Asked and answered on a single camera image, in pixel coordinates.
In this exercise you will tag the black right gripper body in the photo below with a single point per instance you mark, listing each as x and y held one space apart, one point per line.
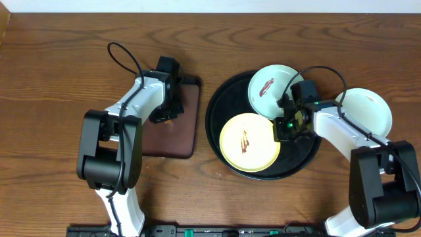
289 131

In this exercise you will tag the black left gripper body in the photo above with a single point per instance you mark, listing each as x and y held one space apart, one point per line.
168 114

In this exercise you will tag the green yellow sponge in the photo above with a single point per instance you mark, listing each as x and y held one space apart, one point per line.
169 122

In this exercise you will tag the yellow plate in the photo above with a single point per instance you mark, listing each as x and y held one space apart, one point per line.
247 143

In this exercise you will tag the light green plate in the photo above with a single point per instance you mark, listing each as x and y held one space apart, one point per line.
369 109
266 88

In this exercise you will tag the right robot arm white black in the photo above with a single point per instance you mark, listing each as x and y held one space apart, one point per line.
384 180

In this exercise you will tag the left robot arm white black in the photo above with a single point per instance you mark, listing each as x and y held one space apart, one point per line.
110 151

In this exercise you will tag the black rectangular sponge tray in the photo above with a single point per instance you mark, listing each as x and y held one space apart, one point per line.
175 141

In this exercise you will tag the round black serving tray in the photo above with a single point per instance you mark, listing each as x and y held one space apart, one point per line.
231 99

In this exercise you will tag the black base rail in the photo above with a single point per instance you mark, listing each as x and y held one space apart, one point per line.
176 231

